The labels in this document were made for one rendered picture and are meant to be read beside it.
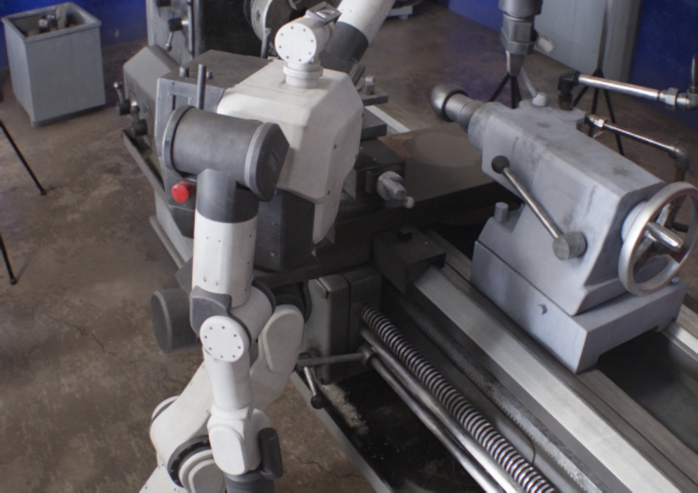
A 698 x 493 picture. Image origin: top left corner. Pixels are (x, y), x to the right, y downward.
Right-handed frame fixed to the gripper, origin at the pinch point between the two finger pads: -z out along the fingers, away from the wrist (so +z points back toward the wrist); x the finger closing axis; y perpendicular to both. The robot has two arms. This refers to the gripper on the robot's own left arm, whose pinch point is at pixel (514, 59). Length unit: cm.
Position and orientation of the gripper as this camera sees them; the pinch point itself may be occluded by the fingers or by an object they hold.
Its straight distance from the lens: 162.2
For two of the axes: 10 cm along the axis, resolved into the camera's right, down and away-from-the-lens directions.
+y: 10.0, 0.4, -0.1
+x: -0.3, 5.4, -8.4
